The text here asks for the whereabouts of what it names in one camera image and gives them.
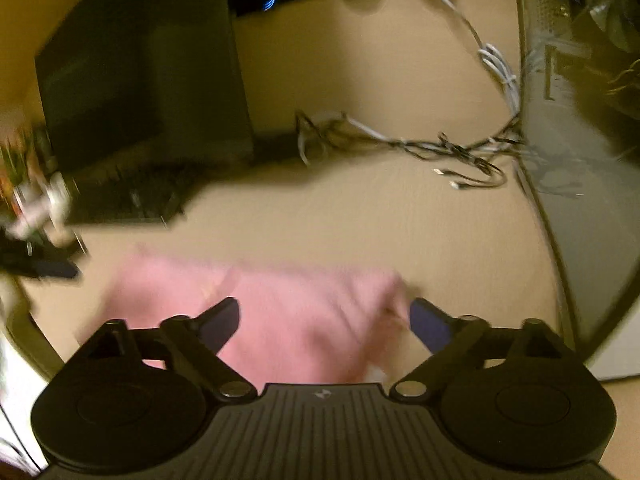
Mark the pink knit sweater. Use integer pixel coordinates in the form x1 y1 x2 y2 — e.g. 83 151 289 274
107 252 416 386

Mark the white plastic bag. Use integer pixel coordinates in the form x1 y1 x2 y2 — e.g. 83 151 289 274
12 172 71 238

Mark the bundle of black cables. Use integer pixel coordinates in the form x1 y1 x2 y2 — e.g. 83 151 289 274
295 110 526 191

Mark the black keyboard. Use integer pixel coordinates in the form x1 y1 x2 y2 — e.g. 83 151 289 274
62 165 188 226

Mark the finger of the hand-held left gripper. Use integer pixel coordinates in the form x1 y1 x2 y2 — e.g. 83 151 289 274
20 255 82 281
0 230 90 263

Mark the white computer case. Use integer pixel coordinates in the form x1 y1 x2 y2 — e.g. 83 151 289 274
505 0 640 381

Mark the white quilted mattress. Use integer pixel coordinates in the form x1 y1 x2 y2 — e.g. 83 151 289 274
0 330 41 471

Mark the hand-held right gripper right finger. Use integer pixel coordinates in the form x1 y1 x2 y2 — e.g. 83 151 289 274
390 297 571 401

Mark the black computer monitor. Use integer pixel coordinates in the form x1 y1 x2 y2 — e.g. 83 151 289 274
34 0 256 171

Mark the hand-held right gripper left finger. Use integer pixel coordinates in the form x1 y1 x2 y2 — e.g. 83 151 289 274
97 296 253 401

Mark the white plug with cable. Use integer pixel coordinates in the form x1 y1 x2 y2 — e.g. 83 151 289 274
407 0 521 116

